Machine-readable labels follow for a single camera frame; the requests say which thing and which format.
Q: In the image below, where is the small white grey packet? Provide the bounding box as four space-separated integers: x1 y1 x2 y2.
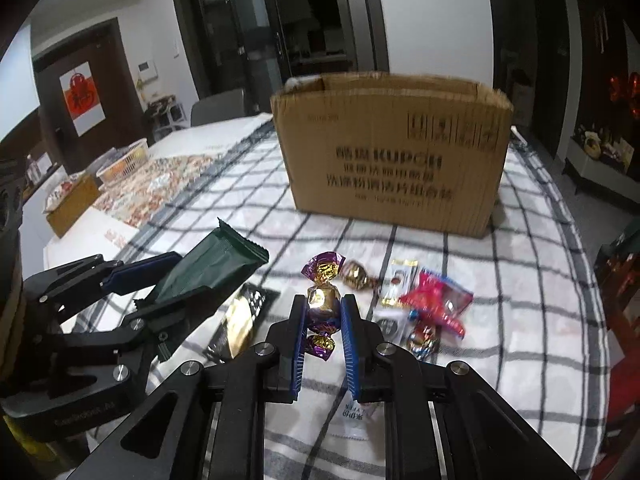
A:
372 307 413 348

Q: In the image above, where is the colourful foil candy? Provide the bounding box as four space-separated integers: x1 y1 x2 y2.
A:
406 310 443 361

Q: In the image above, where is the white plastic basket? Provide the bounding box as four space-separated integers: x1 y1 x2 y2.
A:
97 138 150 182

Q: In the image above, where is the tile patterned tablecloth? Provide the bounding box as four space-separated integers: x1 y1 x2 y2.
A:
42 112 281 273

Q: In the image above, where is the grey checked cloth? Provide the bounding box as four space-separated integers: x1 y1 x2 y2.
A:
65 125 608 480

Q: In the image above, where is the dark green snack packet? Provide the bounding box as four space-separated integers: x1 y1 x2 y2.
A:
135 217 271 307

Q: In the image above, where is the grey dining chair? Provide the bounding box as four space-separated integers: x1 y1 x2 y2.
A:
190 89 247 127

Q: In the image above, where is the red snack packet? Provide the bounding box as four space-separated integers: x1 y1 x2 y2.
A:
398 267 474 338

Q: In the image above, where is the dark wooden door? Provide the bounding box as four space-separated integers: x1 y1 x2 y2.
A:
32 17 147 176

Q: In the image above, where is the bunch of red foil balloons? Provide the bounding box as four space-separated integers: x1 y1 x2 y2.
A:
607 72 640 122

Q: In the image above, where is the glass sliding door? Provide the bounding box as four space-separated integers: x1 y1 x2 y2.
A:
169 0 392 111

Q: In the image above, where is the black gold snack packet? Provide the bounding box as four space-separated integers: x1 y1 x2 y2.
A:
205 282 281 363

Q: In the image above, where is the white printed sachet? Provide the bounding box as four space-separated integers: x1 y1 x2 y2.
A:
327 395 383 441

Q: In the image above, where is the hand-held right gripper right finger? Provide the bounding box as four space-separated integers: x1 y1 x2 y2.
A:
341 295 578 480

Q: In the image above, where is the large cardboard box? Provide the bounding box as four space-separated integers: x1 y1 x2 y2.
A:
270 72 515 240

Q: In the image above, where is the white storage rack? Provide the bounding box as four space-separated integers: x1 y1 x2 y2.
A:
145 95 187 137

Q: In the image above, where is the yellow round bowl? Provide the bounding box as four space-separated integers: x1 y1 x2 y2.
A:
582 132 606 159

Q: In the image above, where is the dark red chair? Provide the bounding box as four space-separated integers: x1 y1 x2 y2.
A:
594 230 640 461

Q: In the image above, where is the red paper door decoration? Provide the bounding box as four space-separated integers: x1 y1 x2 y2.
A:
60 62 108 136

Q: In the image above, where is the purple gold candy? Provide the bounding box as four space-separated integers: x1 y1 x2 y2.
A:
300 251 347 362

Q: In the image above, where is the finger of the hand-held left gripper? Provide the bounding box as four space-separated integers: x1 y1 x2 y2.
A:
120 279 247 367
23 251 184 322

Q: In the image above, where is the white gold snack stick packet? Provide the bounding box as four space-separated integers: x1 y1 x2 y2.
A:
381 258 420 308

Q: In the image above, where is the small cardboard box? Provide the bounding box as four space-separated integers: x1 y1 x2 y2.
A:
44 172 102 239

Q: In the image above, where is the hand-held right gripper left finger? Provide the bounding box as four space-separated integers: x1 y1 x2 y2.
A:
67 295 307 480

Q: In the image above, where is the white low sideboard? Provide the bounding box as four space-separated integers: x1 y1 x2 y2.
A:
564 127 640 199

